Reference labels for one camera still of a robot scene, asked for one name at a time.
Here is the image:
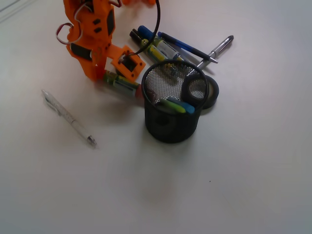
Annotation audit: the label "blue whiteboard marker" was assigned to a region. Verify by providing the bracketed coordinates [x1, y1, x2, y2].
[138, 25, 184, 61]

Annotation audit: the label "white dotted pen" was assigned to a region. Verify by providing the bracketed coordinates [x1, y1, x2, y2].
[41, 90, 97, 147]

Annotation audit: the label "black cable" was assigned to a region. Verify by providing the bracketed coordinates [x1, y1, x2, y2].
[133, 0, 161, 56]

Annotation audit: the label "black mesh pen holder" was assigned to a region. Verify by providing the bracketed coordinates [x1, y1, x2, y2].
[141, 59, 208, 143]

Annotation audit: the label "red white servo wires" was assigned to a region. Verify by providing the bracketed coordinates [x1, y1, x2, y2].
[56, 0, 122, 46]

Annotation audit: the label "red whiteboard marker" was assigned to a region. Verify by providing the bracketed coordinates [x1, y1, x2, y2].
[103, 70, 142, 98]

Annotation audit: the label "blue black ballpoint pen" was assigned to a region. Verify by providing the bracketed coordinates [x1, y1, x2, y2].
[157, 32, 218, 63]

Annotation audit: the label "green highlighter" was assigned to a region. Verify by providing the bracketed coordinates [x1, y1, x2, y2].
[156, 98, 186, 114]

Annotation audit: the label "black tape roll behind holder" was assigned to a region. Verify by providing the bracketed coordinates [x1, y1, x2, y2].
[182, 75, 219, 110]

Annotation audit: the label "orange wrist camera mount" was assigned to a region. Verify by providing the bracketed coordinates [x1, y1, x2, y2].
[107, 45, 146, 81]

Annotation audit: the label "silver ballpoint pen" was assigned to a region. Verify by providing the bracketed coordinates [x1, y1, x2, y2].
[197, 35, 234, 70]

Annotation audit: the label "blue highlighter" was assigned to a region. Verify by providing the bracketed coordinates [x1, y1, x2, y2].
[167, 97, 195, 114]

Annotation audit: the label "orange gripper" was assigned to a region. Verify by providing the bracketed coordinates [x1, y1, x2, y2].
[63, 0, 115, 81]

